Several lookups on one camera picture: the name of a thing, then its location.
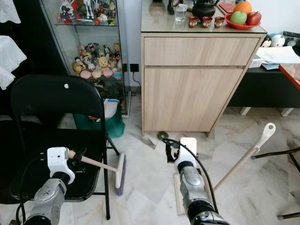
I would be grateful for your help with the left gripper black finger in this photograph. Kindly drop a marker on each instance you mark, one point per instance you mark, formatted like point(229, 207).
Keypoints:
point(80, 152)
point(83, 167)

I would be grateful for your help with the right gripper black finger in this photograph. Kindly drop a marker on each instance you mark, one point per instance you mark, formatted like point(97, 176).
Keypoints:
point(176, 146)
point(169, 149)

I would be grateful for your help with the small beige purple-bristled broom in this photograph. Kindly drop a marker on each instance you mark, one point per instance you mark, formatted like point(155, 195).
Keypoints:
point(120, 176)

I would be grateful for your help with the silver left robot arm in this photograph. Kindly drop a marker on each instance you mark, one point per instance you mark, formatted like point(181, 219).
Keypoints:
point(49, 201)

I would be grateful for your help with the small green round roll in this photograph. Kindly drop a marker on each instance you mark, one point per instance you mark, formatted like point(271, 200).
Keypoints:
point(163, 135)

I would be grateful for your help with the green bin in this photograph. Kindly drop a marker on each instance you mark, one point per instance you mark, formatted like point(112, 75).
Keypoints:
point(115, 124)

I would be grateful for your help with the white plastic container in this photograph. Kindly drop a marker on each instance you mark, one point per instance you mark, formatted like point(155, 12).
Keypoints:
point(111, 108)

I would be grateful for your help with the light wood drawer cabinet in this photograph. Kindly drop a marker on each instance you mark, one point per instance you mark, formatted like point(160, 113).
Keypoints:
point(192, 86)

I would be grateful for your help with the black folding chair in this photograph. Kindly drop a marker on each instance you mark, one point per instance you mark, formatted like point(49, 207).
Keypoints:
point(56, 96)

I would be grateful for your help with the brown plush toy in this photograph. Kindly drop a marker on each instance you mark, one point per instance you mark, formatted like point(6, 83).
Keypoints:
point(78, 67)

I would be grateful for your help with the yellow plush toy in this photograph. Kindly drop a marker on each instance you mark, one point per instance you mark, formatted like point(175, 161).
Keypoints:
point(103, 62)

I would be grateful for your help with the black low console table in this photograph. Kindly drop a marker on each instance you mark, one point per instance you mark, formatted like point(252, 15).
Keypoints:
point(262, 86)

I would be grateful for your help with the tall black cabinet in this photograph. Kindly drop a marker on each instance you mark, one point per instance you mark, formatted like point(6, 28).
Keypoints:
point(35, 47)

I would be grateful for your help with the large white lace cloth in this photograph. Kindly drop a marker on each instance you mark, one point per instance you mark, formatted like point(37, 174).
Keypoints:
point(11, 58)

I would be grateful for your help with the glass display cabinet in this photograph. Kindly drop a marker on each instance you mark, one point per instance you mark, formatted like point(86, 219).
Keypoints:
point(98, 35)

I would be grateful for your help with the small brown cup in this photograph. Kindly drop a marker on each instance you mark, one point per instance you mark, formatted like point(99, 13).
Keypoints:
point(206, 21)
point(193, 21)
point(219, 21)

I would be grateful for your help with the clear drinking glass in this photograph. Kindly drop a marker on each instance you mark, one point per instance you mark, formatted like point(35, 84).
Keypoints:
point(180, 12)

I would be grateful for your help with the red-edged table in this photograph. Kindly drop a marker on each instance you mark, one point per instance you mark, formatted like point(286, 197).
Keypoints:
point(291, 75)

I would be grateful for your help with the red fruit plate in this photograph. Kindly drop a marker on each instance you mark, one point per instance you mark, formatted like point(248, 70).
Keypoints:
point(241, 26)

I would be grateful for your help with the white paper stack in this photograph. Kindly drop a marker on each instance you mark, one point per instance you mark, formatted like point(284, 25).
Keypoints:
point(279, 55)

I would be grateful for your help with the black round teapot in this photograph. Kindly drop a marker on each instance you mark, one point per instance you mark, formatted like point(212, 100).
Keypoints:
point(204, 8)

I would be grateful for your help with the green apple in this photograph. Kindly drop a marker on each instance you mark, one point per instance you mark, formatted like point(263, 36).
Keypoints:
point(238, 18)

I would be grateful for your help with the white round gadget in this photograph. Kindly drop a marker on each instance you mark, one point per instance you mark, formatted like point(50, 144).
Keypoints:
point(277, 40)

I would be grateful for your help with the flat red tray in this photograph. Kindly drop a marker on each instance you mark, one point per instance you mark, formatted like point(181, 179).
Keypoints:
point(227, 6)

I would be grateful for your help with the red apple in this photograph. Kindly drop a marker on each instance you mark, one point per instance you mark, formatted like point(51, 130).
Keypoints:
point(254, 18)

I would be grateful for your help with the orange fruit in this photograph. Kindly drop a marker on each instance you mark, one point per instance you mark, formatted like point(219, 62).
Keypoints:
point(243, 7)

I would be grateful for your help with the black remote control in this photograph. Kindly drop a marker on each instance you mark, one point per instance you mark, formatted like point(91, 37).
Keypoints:
point(291, 34)

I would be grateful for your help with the small white lace cloth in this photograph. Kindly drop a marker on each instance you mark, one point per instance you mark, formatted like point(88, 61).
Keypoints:
point(7, 9)

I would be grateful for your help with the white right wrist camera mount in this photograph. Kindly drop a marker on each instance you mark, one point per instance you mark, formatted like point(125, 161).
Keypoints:
point(187, 150)

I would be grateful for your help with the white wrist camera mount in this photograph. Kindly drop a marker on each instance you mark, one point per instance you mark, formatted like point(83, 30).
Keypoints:
point(58, 161)
point(187, 150)

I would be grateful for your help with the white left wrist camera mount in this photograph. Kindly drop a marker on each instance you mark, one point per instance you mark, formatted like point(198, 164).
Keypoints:
point(58, 161)

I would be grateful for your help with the black wall socket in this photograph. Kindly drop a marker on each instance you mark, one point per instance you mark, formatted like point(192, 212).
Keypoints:
point(134, 67)

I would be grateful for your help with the black metal chair frame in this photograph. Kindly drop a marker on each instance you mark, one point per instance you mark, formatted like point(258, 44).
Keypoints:
point(276, 151)

